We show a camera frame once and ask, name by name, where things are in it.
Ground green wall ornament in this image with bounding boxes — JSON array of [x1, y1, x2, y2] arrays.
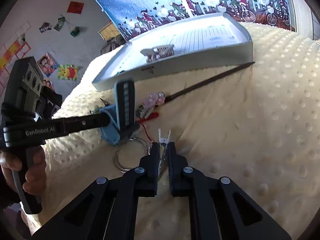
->
[[70, 27, 80, 37]]

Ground red string bracelet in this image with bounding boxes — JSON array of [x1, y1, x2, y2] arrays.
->
[[137, 112, 160, 143]]

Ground wooden box cabinet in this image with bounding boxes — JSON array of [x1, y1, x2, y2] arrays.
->
[[99, 21, 120, 41]]

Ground person's left hand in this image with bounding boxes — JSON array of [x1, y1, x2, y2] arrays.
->
[[1, 146, 46, 196]]

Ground black cord duck charm necklace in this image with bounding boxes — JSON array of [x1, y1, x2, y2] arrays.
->
[[90, 97, 111, 116]]

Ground wall photo cards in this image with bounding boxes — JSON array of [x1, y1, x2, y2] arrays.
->
[[38, 15, 67, 34]]

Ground dark hair stick pink flowers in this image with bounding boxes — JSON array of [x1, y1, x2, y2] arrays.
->
[[136, 61, 255, 124]]

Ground beige claw hair clip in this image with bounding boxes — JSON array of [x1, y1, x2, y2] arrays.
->
[[140, 44, 175, 63]]

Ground silver ring bangle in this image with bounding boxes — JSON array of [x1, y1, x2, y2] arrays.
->
[[113, 137, 150, 173]]

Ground cream dotted blanket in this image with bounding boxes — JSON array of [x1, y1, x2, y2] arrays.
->
[[22, 23, 319, 239]]

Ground dark suitcase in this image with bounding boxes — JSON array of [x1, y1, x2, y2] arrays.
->
[[100, 35, 126, 55]]

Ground red diamond paper decoration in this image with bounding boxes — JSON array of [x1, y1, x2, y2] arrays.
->
[[67, 1, 84, 14]]

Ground certificates on wall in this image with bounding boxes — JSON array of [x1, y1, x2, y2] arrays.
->
[[1, 21, 31, 95]]

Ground silver metal tray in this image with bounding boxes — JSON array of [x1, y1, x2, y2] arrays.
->
[[92, 13, 253, 91]]

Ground silver hair clip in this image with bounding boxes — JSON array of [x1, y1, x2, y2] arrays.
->
[[158, 128, 171, 178]]

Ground winnie pooh wall sticker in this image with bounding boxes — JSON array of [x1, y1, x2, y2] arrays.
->
[[57, 64, 79, 81]]

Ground blue cartoon fabric wardrobe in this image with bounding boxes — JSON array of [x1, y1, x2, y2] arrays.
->
[[95, 0, 296, 41]]

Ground cartoon character poster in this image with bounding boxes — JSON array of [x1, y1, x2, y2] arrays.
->
[[37, 53, 59, 77]]

